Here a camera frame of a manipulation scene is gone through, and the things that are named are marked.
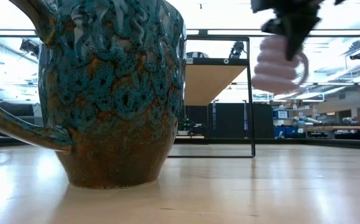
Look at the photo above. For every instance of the black-framed wooden shelf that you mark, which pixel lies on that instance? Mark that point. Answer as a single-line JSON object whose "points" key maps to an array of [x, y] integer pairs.
{"points": [[210, 84]]}

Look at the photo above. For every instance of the blue wall sign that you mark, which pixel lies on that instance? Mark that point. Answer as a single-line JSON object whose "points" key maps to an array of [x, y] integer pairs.
{"points": [[280, 114]]}

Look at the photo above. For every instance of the black ceiling-mounted device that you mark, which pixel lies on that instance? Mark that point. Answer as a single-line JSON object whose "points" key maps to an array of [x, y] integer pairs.
{"points": [[29, 46], [357, 56], [237, 49]]}

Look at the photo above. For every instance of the blue storage crates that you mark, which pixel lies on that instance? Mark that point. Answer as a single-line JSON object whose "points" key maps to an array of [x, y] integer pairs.
{"points": [[287, 131]]}

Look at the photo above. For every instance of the black table edge rail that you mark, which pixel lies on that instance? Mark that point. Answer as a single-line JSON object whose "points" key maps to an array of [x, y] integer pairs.
{"points": [[307, 142]]}

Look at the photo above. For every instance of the black device green light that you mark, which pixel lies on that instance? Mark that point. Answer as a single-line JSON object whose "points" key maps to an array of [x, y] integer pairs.
{"points": [[186, 124]]}

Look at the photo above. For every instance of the lavender bowl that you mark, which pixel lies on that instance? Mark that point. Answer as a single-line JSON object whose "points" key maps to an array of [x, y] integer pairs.
{"points": [[273, 74]]}

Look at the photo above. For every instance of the black partition panel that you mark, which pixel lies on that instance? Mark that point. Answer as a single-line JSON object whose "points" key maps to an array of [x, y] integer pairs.
{"points": [[229, 121]]}

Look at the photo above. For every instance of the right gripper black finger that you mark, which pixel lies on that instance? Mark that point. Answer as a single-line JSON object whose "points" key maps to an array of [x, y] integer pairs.
{"points": [[298, 31], [274, 26]]}

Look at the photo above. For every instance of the long wooden workbench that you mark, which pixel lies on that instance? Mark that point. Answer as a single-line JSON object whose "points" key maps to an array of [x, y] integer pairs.
{"points": [[341, 127]]}

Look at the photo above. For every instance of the blue brown glazed mug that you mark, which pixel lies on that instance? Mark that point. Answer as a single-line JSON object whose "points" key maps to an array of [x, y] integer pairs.
{"points": [[111, 93]]}

